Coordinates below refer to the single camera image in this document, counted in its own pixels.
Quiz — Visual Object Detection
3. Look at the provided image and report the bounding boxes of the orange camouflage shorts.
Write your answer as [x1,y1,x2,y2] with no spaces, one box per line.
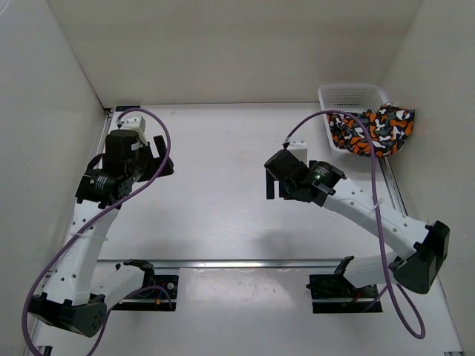
[327,103,416,157]

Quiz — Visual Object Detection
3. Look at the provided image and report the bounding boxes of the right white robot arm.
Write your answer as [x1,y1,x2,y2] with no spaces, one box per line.
[264,149,450,297]

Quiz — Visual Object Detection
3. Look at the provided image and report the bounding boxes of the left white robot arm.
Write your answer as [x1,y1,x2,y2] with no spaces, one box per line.
[26,128,174,337]

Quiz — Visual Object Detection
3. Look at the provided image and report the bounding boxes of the white plastic basket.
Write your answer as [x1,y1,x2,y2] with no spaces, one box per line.
[318,84,390,160]

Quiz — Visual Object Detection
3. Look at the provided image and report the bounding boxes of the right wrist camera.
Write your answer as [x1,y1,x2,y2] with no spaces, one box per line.
[283,139,308,165]

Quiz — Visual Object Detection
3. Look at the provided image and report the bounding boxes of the front aluminium rail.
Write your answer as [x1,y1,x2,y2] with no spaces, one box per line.
[96,259,357,270]

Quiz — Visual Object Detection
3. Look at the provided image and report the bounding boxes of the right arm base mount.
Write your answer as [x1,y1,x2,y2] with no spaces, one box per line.
[306,274,382,314]

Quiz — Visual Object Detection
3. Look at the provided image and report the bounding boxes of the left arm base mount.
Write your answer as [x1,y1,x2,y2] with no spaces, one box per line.
[108,259,180,312]

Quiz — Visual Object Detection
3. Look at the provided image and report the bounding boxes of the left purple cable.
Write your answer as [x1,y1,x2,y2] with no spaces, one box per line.
[21,108,172,356]

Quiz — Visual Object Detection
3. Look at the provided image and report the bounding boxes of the purple cable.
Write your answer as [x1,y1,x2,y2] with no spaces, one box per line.
[284,110,426,340]
[21,108,172,356]

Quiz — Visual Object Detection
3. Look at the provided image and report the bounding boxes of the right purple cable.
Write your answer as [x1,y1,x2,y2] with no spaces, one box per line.
[284,110,426,340]

